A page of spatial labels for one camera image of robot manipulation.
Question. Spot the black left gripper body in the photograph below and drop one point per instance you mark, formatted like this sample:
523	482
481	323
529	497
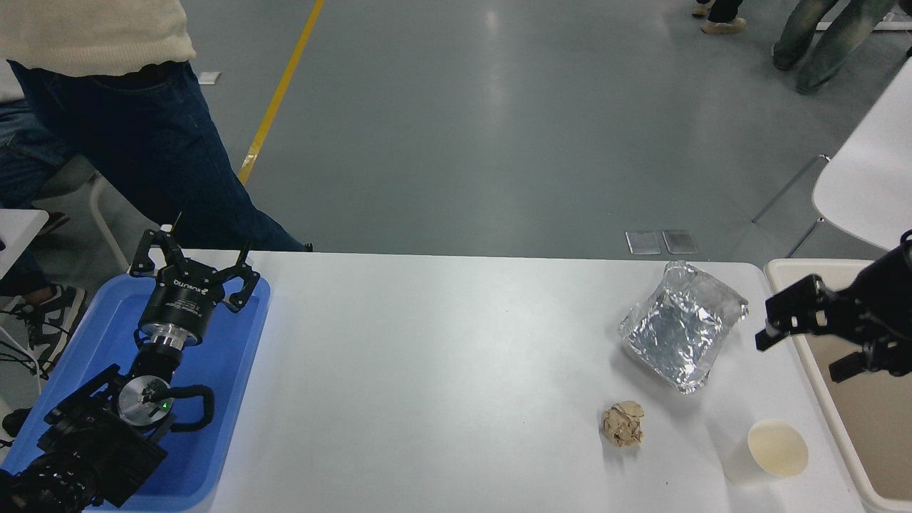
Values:
178	303

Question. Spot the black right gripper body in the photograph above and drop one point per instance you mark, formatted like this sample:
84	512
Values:
883	299

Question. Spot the white paper cup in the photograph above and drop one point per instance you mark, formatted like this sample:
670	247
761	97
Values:
773	449

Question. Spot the large pale bin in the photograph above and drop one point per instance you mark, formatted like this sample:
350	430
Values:
862	427

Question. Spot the blue plastic tray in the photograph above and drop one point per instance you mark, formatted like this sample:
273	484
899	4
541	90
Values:
228	370

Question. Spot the standing person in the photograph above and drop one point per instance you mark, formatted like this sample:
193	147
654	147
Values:
157	142

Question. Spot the white chair with metal legs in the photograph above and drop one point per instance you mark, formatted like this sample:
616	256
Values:
869	185

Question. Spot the crumpled foil tray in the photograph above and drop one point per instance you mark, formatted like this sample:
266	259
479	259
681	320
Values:
677	335

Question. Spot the metal floor plate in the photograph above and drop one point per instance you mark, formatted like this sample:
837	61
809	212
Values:
680	241
643	242

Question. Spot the small white side table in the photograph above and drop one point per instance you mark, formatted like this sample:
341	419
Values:
18	231

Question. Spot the seated person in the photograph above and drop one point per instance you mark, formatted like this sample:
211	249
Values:
28	164

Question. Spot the black floor object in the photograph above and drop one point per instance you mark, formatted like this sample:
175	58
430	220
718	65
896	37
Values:
14	424

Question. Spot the crumpled tan paper ball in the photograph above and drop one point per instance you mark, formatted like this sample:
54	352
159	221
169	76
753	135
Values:
622	424

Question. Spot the distant person, legs apart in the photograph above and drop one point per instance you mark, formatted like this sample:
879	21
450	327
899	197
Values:
826	50

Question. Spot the distant person, pale shoes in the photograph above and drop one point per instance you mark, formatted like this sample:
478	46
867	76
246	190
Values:
723	21

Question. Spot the grey stool with white frame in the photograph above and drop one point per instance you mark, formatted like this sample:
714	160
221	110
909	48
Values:
64	182

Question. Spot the white floor rail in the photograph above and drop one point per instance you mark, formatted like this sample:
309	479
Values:
901	24

